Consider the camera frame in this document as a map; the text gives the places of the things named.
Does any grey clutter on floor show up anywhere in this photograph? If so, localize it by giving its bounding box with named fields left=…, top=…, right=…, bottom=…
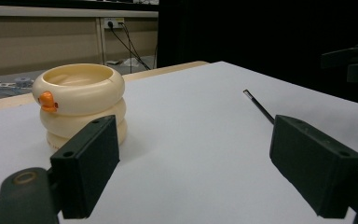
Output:
left=0, top=77, right=35, bottom=96

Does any dark metal stand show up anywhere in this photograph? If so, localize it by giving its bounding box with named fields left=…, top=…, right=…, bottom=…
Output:
left=320, top=41, right=358, bottom=83

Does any black pen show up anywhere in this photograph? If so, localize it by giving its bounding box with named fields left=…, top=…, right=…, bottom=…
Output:
left=242, top=89, right=276, bottom=125

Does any black cable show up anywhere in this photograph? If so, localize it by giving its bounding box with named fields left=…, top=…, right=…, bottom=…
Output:
left=118, top=21, right=147, bottom=71
left=107, top=21, right=152, bottom=71

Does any cream duck-shaped pen holder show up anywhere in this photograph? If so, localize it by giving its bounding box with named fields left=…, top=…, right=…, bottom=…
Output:
left=32, top=63, right=129, bottom=152

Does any white wall socket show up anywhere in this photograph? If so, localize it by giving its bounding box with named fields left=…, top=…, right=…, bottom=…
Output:
left=103, top=17, right=125, bottom=30

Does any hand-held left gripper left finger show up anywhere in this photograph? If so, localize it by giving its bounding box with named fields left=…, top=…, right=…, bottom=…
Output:
left=49, top=114, right=121, bottom=219

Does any white debris on floor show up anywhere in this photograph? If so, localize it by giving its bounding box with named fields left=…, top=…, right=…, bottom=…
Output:
left=105, top=55, right=155, bottom=68

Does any black curtain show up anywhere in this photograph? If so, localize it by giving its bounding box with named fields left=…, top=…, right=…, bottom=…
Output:
left=157, top=0, right=358, bottom=108

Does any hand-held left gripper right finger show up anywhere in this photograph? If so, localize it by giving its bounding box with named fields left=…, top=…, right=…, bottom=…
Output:
left=268, top=114, right=358, bottom=219

